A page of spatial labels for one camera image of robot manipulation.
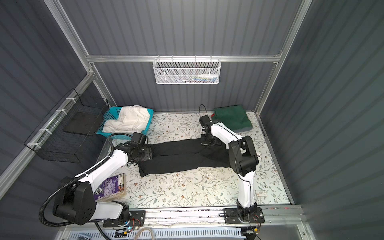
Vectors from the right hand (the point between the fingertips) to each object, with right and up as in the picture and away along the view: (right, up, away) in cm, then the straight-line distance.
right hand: (208, 145), depth 97 cm
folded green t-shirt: (+20, +20, +9) cm, 29 cm away
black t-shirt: (-21, -6, -8) cm, 23 cm away
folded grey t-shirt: (+28, +10, +9) cm, 31 cm away
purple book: (-54, -22, -16) cm, 61 cm away
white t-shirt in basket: (-57, +18, +15) cm, 62 cm away
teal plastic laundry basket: (-71, +21, +15) cm, 76 cm away
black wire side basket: (-72, +8, -25) cm, 77 cm away
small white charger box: (+28, -24, -16) cm, 40 cm away
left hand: (-38, -5, -9) cm, 39 cm away
